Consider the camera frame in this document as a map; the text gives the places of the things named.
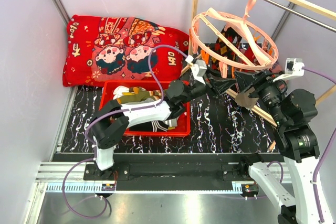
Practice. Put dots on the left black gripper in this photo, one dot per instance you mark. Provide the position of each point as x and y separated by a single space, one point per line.
214 83

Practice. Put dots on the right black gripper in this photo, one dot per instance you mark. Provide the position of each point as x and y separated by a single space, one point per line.
245 80

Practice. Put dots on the pink round clip hanger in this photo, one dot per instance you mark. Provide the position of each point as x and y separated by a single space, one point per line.
263 47

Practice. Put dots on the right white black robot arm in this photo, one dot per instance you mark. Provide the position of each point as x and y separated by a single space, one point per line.
297 144

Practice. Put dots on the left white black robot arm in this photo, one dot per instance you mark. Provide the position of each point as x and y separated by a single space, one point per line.
110 123

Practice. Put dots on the red patterned sock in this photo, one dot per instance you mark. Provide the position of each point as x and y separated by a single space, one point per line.
248 53

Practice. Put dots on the black argyle sock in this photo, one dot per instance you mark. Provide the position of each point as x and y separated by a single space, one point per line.
222 49

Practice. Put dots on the red plastic basket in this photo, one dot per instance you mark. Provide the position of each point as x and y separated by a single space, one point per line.
183 127

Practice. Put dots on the black white striped sock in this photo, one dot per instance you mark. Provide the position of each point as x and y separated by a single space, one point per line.
153 126

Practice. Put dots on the olive green sock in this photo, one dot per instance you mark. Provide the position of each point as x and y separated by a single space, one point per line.
137 98

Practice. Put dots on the metal hanging rod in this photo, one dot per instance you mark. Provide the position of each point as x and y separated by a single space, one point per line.
305 17

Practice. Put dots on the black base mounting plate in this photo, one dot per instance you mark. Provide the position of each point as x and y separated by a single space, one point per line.
129 166

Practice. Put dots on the red cartoon print pillow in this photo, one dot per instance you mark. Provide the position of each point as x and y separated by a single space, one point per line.
121 48

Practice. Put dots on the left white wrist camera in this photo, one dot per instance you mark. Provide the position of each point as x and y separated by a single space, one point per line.
198 68

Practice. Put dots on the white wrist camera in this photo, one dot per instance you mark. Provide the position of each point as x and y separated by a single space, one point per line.
293 69
198 68

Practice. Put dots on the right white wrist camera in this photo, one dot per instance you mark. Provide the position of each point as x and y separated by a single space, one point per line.
293 69

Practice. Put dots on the wooden drying rack frame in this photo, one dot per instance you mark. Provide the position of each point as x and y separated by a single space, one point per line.
279 27

